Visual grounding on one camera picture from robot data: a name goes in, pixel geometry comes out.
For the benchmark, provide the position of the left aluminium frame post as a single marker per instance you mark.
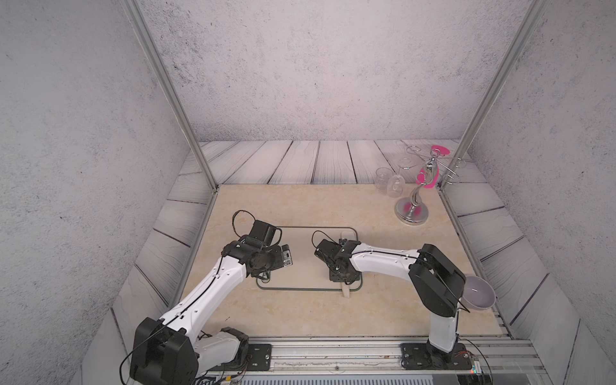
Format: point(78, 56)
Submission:
point(149, 47)

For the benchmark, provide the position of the aluminium front rail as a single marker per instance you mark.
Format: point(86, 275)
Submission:
point(496, 360)

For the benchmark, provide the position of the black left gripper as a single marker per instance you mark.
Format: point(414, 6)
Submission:
point(277, 250)

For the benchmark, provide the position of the lilac plastic bowl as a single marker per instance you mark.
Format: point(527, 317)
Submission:
point(478, 295)

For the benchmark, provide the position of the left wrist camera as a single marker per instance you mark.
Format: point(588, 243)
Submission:
point(286, 256)

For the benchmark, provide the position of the aluminium frame post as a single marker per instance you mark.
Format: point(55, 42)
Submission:
point(516, 47)
point(149, 47)

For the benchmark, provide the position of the clear wine glass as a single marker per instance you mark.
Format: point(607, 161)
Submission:
point(395, 186)

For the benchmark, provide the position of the clear drinking glass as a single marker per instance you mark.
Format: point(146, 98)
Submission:
point(382, 177)

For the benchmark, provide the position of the chrome pink glass holder stand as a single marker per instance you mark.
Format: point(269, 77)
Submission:
point(438, 168)

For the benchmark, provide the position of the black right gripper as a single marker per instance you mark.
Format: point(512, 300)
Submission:
point(350, 278)

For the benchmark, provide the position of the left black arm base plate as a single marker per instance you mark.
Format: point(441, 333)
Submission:
point(251, 358)

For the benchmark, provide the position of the white green-rimmed cutting board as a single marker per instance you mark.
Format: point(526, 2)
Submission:
point(308, 273)

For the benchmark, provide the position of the white ceramic knife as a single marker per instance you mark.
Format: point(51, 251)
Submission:
point(345, 288)

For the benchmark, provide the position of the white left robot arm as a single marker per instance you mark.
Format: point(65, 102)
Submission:
point(172, 349)

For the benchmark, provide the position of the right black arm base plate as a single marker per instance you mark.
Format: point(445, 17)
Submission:
point(424, 356)

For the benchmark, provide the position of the right aluminium frame post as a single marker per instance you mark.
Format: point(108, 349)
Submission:
point(516, 47)

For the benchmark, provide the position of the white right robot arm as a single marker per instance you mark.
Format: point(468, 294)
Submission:
point(438, 282)

